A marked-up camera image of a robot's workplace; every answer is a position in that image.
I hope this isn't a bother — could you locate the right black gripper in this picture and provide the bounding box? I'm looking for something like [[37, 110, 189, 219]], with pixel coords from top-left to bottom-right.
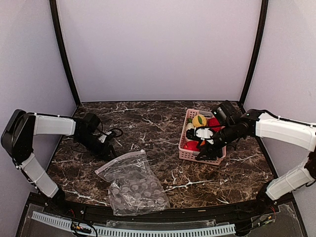
[[196, 121, 238, 160]]

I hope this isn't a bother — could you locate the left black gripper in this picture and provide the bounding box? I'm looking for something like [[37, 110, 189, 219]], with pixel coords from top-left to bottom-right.
[[75, 132, 118, 161]]

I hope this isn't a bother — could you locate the yellow toy lemon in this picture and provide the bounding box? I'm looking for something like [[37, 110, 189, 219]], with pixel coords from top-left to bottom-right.
[[192, 114, 207, 127]]

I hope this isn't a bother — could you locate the clear zip top bag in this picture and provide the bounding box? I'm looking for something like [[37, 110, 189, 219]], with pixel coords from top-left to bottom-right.
[[95, 150, 170, 216]]

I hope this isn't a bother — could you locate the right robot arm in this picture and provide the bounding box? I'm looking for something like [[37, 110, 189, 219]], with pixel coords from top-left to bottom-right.
[[186, 101, 316, 214]]

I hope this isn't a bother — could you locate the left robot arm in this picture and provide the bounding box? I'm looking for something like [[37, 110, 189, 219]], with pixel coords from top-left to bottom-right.
[[0, 109, 123, 215]]

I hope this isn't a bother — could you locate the red toy apple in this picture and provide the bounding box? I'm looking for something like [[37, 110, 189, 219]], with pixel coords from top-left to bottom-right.
[[183, 141, 200, 152]]

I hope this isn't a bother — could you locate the pink plastic basket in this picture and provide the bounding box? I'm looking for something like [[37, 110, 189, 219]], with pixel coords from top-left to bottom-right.
[[178, 109, 227, 166]]

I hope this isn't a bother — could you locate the white toy radish left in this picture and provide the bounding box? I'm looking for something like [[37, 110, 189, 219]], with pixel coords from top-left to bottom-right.
[[186, 123, 196, 134]]

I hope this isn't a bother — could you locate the red toy strawberry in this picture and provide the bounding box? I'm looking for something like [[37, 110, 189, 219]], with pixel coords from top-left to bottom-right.
[[207, 117, 223, 133]]

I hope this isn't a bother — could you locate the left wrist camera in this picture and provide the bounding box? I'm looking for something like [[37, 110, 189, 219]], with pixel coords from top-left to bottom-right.
[[98, 128, 123, 143]]

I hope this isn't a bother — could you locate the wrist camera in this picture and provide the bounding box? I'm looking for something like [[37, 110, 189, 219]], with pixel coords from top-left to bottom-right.
[[98, 128, 123, 143], [186, 126, 215, 145]]

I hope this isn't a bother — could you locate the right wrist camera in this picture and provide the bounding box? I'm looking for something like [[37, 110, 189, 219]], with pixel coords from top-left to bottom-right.
[[186, 126, 215, 145]]

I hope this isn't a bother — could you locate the black front rail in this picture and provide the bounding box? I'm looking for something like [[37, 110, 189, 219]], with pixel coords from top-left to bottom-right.
[[27, 192, 294, 225]]

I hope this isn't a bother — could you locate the white slotted cable duct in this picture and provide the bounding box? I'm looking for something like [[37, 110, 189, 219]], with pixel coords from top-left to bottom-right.
[[32, 211, 237, 237]]

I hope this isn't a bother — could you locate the right black frame post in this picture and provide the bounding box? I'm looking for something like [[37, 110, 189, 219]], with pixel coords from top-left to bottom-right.
[[239, 0, 269, 107]]

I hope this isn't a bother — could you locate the black frame post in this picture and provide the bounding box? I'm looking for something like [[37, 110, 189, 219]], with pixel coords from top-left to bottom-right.
[[49, 0, 81, 107], [239, 0, 269, 107]]

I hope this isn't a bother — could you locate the left black frame post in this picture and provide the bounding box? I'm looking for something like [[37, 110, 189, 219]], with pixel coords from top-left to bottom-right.
[[49, 0, 81, 107]]

